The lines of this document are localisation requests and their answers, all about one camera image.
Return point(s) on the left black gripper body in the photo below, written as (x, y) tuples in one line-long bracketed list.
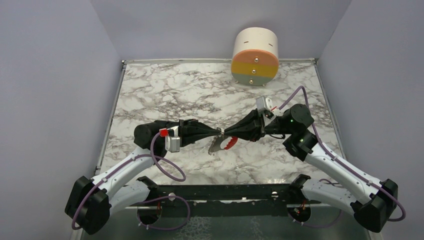
[(183, 131)]

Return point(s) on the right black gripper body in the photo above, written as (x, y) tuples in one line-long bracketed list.
[(261, 124)]

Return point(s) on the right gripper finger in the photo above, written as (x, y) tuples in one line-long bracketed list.
[(251, 135), (246, 125)]

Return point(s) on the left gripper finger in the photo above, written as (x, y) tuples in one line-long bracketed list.
[(206, 134), (203, 129)]

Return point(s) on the silver spiral keyring holder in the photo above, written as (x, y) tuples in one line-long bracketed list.
[(216, 142)]

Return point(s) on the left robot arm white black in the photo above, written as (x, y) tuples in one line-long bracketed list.
[(93, 200)]

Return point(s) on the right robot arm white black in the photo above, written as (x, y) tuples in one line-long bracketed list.
[(368, 199)]

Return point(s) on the round tricolour drawer box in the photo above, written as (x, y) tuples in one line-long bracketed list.
[(255, 59)]

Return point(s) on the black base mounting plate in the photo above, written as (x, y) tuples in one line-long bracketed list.
[(222, 200)]

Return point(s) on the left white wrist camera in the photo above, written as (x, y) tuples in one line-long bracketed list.
[(172, 139)]

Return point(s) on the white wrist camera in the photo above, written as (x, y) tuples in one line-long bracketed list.
[(265, 107), (172, 139)]

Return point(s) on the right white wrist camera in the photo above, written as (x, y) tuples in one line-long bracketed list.
[(265, 107)]

